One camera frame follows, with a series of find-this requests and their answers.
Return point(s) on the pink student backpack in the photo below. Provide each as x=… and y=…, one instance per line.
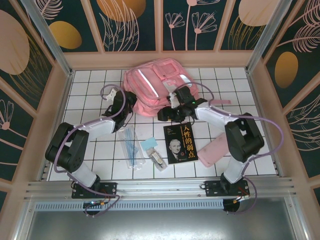
x=145, y=82

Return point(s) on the black book with portrait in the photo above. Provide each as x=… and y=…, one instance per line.
x=180, y=145

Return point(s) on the clear bag of blue rulers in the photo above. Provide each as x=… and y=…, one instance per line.
x=130, y=150

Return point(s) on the pink pencil case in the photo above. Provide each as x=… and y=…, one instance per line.
x=210, y=152

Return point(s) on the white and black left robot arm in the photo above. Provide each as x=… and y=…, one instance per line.
x=75, y=152

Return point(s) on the small clear bag of trinkets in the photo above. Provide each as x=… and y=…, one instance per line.
x=156, y=158

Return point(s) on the light blue card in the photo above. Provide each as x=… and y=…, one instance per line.
x=149, y=143

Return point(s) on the grey sheet metal panel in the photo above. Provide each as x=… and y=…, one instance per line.
x=160, y=225

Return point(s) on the aluminium side rail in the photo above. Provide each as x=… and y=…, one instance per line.
x=56, y=125
x=266, y=125

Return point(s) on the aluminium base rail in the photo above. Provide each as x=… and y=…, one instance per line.
x=160, y=186

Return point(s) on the aluminium corner post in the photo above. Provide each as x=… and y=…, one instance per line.
x=265, y=35
x=47, y=35

